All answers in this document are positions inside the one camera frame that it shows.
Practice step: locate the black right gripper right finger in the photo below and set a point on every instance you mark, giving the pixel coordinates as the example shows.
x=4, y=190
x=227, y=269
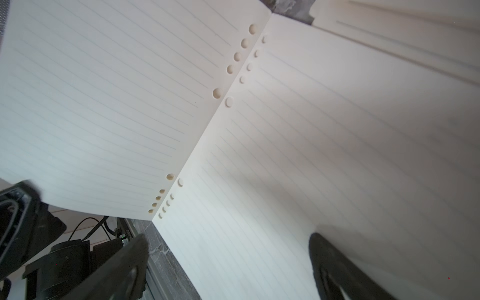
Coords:
x=336, y=277

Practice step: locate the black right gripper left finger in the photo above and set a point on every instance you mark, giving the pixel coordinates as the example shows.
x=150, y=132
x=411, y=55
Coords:
x=121, y=277

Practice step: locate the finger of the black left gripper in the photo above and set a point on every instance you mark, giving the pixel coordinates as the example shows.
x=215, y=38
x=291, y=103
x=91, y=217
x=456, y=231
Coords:
x=27, y=226

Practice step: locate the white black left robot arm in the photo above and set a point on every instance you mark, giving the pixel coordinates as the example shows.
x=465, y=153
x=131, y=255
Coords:
x=71, y=270

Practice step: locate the open white lined notebook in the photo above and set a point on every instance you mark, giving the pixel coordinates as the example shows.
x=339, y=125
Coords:
x=239, y=133

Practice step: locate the open lined notebook underneath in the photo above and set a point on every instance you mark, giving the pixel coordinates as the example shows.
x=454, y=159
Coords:
x=443, y=35

